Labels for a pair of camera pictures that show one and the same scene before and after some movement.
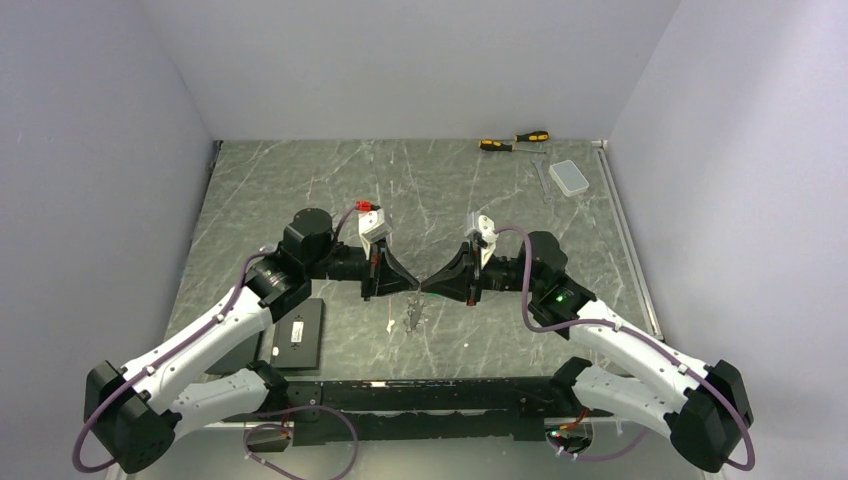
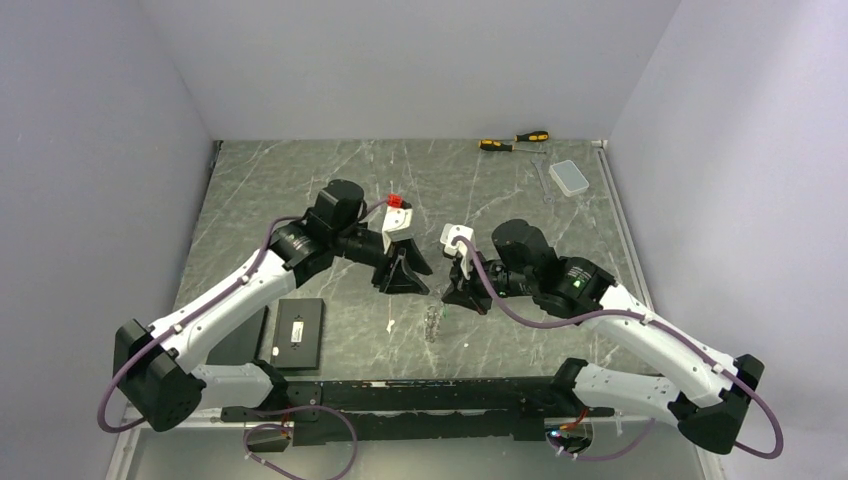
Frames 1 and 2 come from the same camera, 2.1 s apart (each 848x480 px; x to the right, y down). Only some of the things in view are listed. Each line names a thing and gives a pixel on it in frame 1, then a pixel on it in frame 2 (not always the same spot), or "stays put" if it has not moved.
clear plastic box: x=568 y=177 stays put
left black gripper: x=395 y=278 → x=396 y=279
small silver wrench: x=538 y=163 stays put
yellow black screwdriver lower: x=497 y=146 stays put
